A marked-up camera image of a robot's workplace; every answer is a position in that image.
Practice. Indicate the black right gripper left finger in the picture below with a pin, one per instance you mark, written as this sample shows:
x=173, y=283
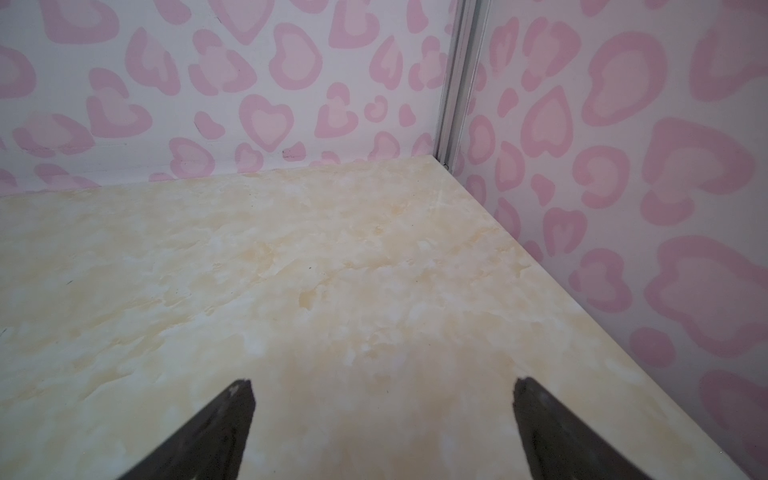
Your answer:
x=208, y=446

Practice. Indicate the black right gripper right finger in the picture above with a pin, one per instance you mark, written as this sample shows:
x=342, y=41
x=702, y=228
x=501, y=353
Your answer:
x=558, y=444

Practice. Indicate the aluminium back right corner post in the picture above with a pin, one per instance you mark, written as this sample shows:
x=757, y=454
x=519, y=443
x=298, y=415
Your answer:
x=468, y=29

